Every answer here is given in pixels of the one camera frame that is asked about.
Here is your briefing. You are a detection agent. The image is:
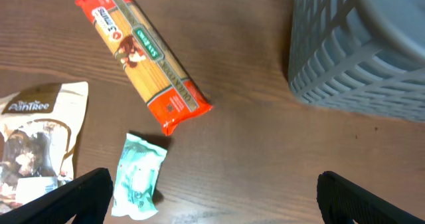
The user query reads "beige PanTree snack bag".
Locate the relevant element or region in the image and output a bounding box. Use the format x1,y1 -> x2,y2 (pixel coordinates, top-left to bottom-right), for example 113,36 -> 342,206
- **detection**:
1,82 -> 88,214

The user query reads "teal small wrapped packet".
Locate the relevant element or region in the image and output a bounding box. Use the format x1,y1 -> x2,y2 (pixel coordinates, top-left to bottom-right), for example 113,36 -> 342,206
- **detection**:
112,133 -> 167,221

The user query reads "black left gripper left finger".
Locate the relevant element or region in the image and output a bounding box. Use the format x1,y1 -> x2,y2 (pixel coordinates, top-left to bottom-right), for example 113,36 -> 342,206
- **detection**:
1,168 -> 114,224

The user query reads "red spaghetti pasta package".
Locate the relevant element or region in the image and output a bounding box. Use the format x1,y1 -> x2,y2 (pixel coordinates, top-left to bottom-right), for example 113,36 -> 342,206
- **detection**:
75,0 -> 212,136

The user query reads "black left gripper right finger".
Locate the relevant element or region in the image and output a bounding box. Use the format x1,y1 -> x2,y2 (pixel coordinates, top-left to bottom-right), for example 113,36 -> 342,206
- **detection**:
317,171 -> 424,224

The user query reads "grey plastic basket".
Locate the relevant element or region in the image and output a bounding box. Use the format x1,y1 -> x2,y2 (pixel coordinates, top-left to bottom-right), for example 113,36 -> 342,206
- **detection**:
288,0 -> 424,122

